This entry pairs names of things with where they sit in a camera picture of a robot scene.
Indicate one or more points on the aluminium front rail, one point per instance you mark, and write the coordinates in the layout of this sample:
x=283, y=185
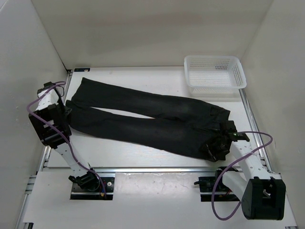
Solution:
x=155, y=169

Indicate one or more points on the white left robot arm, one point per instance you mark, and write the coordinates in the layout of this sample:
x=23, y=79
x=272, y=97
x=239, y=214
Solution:
x=49, y=117

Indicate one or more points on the white perforated plastic basket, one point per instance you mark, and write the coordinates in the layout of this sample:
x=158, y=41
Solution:
x=214, y=76

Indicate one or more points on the aluminium left side rail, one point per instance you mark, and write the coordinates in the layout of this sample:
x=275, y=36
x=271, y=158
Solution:
x=32, y=153

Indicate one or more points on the black trousers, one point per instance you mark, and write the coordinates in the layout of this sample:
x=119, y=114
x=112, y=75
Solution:
x=174, y=124

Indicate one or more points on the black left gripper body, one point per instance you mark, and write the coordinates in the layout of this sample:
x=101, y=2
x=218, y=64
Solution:
x=65, y=110

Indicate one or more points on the white front cover board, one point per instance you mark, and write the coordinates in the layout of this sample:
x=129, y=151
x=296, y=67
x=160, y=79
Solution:
x=140, y=201

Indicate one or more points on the black corner bracket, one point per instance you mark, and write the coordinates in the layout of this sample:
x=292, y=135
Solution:
x=81, y=69

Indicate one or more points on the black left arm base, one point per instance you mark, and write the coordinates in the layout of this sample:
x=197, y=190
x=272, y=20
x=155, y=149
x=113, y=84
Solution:
x=89, y=187

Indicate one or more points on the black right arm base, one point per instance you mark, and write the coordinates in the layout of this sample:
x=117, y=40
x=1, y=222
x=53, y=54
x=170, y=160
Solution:
x=222, y=193

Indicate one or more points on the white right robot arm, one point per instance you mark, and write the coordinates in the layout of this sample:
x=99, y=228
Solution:
x=259, y=193

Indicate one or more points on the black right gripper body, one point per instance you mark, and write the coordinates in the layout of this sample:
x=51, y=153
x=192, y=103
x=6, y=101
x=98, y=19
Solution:
x=216, y=149

